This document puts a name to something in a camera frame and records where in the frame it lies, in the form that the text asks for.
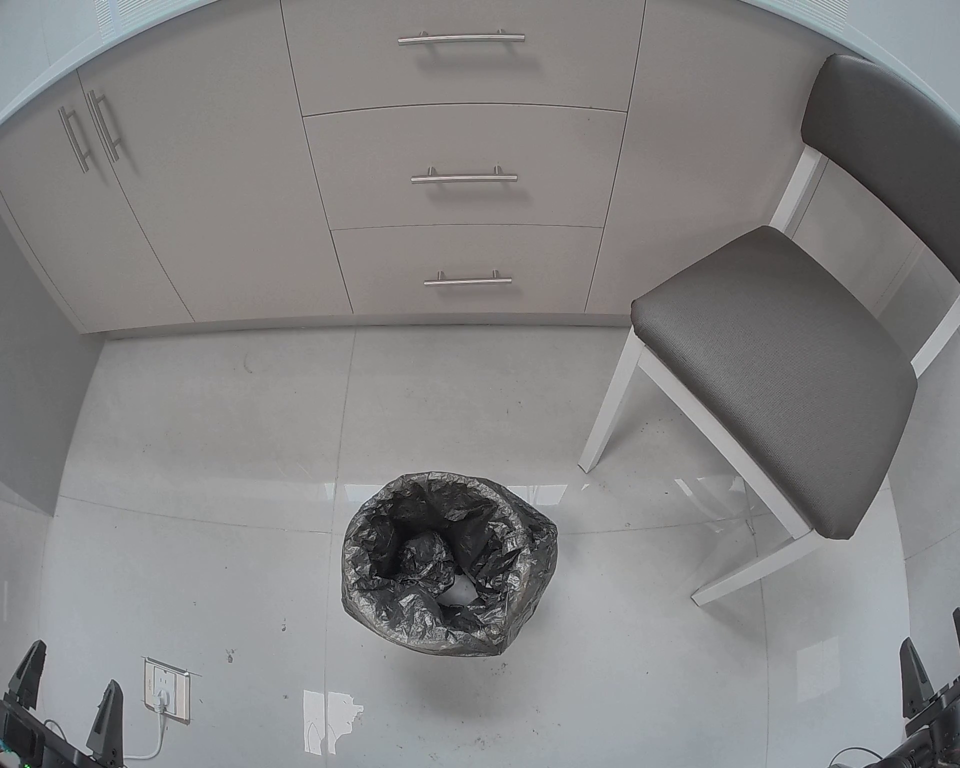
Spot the black plastic bag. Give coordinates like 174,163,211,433
341,470,560,661

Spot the white power cable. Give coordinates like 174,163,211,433
123,686,172,762

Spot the black cable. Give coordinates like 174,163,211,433
831,742,901,768

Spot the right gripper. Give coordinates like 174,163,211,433
891,607,960,768

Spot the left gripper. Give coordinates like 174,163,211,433
0,639,126,768

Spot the black plastic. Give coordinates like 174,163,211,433
397,531,456,583

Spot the grey padded white chair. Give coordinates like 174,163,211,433
579,52,960,609

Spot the beige cabinet with drawers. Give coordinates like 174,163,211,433
0,0,960,339

